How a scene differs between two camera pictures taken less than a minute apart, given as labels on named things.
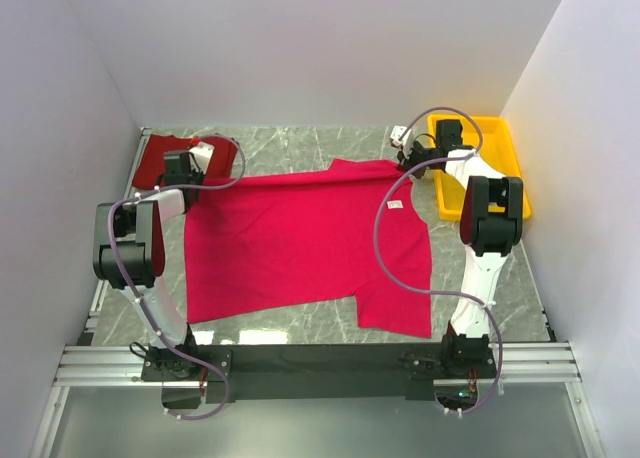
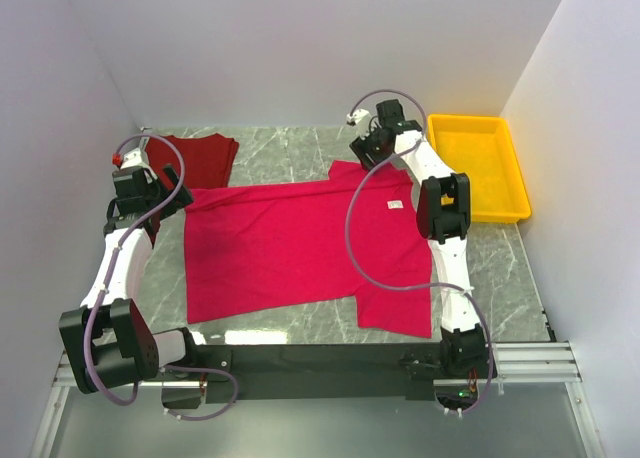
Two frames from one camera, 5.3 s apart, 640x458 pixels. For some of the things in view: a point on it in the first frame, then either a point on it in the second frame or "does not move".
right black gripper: x=408 y=162 -> x=360 y=148
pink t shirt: x=353 y=230 does not move
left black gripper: x=199 y=175 -> x=181 y=200
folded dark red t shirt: x=151 y=167 does not move
